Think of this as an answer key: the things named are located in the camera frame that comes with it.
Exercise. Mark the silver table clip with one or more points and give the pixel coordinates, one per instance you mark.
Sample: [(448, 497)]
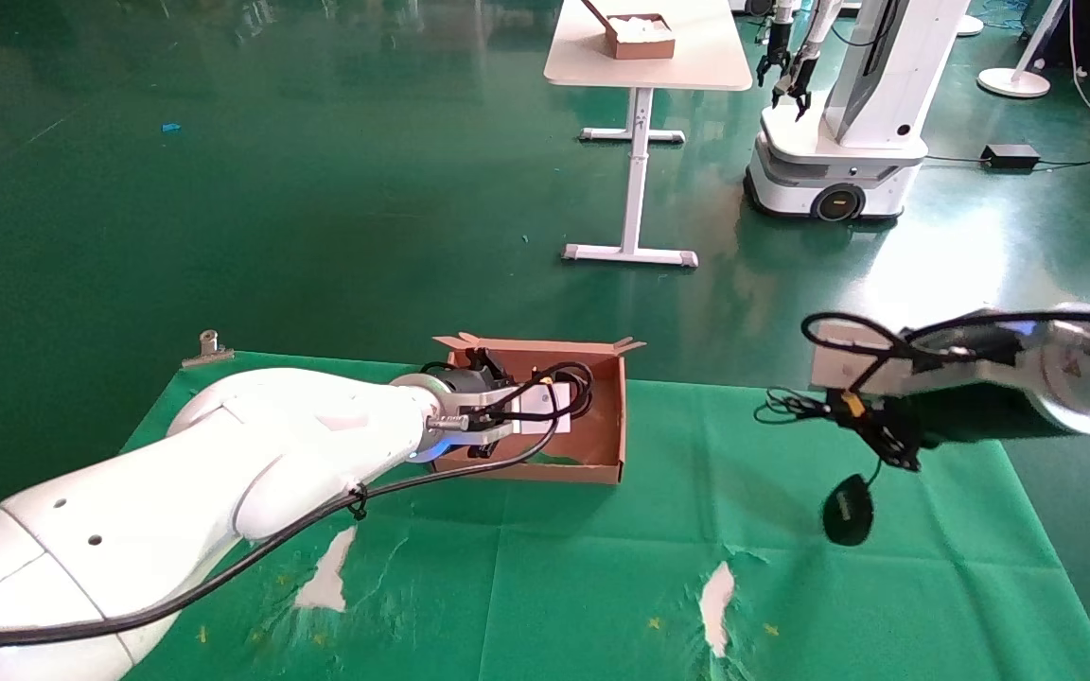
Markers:
[(208, 350)]

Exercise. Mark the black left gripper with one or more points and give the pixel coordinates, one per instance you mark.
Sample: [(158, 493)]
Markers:
[(483, 378)]

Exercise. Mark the white round stand base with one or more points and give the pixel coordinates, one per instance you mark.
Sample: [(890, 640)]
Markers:
[(1013, 83)]

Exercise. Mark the white background table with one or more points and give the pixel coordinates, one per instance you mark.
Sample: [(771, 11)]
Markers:
[(644, 57)]

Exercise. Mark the open brown cardboard box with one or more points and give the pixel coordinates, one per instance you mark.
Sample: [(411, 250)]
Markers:
[(602, 416)]

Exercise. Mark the small brown cardboard box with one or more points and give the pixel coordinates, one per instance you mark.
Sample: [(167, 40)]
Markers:
[(640, 43)]

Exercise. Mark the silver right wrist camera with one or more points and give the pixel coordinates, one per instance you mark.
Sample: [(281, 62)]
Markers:
[(848, 364)]

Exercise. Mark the green table cloth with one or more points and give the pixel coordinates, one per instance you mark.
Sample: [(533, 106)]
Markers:
[(602, 567)]

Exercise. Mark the black power brick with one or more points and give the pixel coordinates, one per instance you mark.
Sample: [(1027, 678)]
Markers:
[(1010, 156)]

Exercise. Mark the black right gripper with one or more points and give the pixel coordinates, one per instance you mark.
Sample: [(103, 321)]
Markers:
[(971, 411)]

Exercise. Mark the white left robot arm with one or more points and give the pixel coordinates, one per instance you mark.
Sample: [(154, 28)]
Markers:
[(176, 501)]

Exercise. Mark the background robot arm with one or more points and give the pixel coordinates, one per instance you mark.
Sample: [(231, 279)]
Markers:
[(774, 57), (799, 80)]

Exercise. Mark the white wheeled background robot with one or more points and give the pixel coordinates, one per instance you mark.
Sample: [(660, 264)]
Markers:
[(848, 142)]

